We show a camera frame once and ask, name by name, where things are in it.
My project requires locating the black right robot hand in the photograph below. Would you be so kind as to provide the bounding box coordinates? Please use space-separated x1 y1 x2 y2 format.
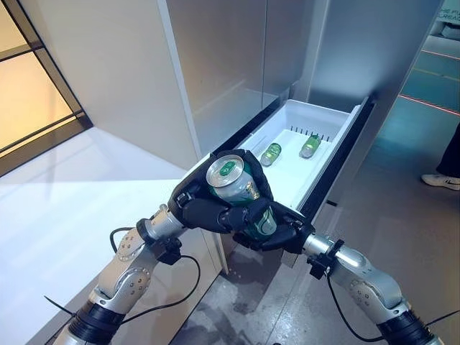
232 198 315 255

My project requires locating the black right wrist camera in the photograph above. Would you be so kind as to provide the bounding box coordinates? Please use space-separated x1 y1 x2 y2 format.
308 239 344 280

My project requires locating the white sneaker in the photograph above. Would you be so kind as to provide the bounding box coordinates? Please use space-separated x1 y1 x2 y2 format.
420 173 460 191

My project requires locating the left green can in drawer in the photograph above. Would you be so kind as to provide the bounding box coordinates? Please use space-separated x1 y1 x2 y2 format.
259 142 284 167

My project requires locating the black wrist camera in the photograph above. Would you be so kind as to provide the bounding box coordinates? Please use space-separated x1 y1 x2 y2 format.
154 238 183 267
308 239 344 280

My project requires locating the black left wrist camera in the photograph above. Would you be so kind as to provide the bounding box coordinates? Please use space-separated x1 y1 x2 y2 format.
154 238 183 267

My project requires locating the dark trouser leg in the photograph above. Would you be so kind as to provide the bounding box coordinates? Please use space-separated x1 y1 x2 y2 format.
435 121 460 178

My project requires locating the backlit window with dark frame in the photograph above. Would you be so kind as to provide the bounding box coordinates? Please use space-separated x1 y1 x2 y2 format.
0 0 95 179

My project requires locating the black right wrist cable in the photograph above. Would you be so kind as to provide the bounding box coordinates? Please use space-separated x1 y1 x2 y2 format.
325 267 460 342

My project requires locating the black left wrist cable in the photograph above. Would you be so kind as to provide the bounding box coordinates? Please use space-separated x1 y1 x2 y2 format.
109 226 201 323

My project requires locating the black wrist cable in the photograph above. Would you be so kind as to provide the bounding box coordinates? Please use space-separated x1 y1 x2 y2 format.
325 267 460 342
109 226 201 323

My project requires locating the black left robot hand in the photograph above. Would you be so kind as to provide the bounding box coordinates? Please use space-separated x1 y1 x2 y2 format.
168 148 275 235

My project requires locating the green beer can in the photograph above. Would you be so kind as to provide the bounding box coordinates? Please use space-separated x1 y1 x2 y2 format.
205 153 279 241

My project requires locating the black zip tie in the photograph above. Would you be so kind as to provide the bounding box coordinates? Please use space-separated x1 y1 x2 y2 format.
44 295 79 318

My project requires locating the white drawer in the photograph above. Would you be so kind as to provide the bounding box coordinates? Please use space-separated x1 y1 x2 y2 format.
281 94 379 269

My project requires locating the green can in drawer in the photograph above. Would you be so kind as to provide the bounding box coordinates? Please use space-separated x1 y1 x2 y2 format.
298 133 322 160
259 142 284 167

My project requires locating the tall beige cabinet panel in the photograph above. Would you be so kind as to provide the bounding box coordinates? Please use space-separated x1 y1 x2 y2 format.
17 0 231 276

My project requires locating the steel fridge body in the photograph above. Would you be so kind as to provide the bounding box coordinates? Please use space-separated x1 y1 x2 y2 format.
157 0 447 270

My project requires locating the right green can in drawer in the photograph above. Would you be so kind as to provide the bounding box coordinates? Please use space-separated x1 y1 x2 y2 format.
298 133 322 160

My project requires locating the white counter cabinet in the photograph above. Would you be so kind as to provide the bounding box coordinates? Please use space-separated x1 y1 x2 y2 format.
0 125 224 345

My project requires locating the white fridge drawer bin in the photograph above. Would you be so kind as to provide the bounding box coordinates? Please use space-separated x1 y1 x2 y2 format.
211 99 352 211

